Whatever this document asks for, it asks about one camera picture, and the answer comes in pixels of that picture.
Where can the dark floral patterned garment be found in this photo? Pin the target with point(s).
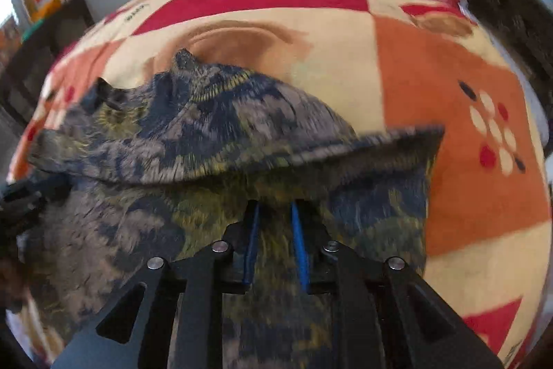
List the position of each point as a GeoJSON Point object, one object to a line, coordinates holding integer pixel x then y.
{"type": "Point", "coordinates": [216, 127]}

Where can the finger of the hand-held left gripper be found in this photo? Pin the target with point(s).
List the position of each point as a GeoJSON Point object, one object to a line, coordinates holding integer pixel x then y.
{"type": "Point", "coordinates": [49, 187]}

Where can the carved dark wooden cabinet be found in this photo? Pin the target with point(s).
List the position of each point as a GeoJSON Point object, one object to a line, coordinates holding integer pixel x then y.
{"type": "Point", "coordinates": [497, 6]}

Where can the plain dark wooden cabinet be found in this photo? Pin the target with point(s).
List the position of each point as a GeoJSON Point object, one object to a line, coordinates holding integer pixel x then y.
{"type": "Point", "coordinates": [47, 49]}

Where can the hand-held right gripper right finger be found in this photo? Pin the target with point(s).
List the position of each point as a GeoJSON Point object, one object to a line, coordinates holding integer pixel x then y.
{"type": "Point", "coordinates": [300, 248]}

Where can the red orange printed blanket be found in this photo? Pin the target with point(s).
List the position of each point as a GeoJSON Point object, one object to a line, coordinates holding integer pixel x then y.
{"type": "Point", "coordinates": [432, 92]}

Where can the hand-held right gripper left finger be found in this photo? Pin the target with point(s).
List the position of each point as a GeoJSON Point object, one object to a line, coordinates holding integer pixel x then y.
{"type": "Point", "coordinates": [250, 239]}

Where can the yellow bag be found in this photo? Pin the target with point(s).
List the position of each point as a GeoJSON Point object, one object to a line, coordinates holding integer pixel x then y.
{"type": "Point", "coordinates": [49, 8]}

